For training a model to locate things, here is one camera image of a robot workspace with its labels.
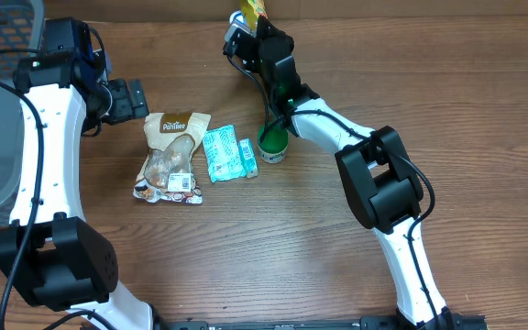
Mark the teal wet wipes pack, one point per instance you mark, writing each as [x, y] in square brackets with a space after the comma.
[222, 154]

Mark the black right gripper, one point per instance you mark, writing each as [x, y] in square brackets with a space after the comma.
[268, 32]

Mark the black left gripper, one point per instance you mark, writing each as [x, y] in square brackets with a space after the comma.
[122, 102]

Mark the white barcode scanner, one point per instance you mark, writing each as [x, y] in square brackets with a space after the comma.
[237, 19]

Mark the green lid jar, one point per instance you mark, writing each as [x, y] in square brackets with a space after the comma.
[272, 147]

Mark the brown snack bag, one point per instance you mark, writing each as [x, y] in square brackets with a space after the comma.
[167, 173]

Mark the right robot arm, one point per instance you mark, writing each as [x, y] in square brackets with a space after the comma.
[383, 188]

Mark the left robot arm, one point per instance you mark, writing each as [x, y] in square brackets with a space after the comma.
[50, 256]

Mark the small teal tissue pack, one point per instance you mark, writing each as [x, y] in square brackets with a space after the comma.
[248, 158]

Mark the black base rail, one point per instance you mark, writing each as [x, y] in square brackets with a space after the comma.
[264, 325]

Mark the yellow dish soap bottle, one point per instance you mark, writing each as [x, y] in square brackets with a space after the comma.
[251, 11]

